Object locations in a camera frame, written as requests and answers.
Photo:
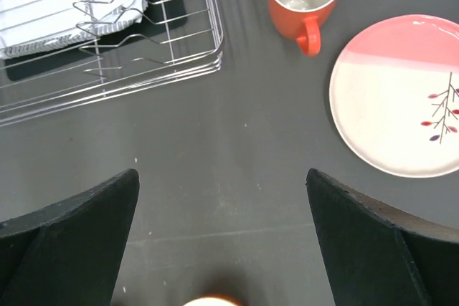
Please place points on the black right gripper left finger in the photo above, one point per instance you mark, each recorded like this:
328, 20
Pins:
69, 253

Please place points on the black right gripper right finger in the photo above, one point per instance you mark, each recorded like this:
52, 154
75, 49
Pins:
376, 254

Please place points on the white orange bowl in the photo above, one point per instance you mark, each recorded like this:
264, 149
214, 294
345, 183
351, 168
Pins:
213, 300

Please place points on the pink white floral plate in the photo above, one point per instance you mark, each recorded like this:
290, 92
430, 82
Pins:
394, 95

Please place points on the white paper manual booklet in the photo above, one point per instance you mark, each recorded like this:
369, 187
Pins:
34, 26

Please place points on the black clipboard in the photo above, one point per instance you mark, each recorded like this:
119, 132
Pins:
96, 57

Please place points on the chrome wire dish rack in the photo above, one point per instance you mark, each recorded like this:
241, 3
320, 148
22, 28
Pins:
191, 50

